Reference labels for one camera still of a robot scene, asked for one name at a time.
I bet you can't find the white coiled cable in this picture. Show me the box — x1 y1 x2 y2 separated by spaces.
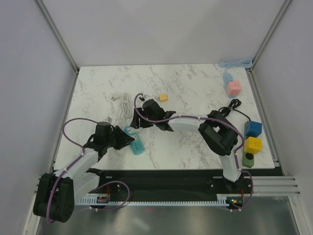
111 92 134 122

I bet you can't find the pink cube socket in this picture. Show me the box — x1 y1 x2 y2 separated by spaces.
226 81 242 97

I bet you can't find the blue cube socket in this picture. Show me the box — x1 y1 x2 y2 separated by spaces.
245 120 262 138

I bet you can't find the light blue coiled cable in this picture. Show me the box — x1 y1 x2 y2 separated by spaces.
219 58 252 70

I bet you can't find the green power strip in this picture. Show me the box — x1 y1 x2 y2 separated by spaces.
242 121 254 168

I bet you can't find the light blue power strip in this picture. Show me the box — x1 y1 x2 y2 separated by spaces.
223 72 233 87

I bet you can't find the black cable with plug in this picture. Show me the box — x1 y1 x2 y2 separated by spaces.
219 98 252 122

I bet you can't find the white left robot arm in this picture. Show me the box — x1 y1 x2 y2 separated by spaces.
33 121 135 223

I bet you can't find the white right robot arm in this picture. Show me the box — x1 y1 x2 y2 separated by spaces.
131 94 245 193

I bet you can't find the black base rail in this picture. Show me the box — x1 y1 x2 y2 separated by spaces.
50 167 286 204

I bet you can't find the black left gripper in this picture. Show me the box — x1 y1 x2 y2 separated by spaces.
105 125 133 150

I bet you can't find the yellow plug adapter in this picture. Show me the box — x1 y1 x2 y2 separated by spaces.
158 94 168 102

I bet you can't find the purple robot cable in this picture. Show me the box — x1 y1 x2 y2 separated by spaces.
46 118 132 225

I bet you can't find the teal power strip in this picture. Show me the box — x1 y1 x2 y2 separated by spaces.
124 126 145 155

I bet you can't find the yellow cube socket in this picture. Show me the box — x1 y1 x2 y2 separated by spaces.
244 137 262 154

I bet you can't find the white cable duct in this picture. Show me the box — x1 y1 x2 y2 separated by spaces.
76 194 240 207

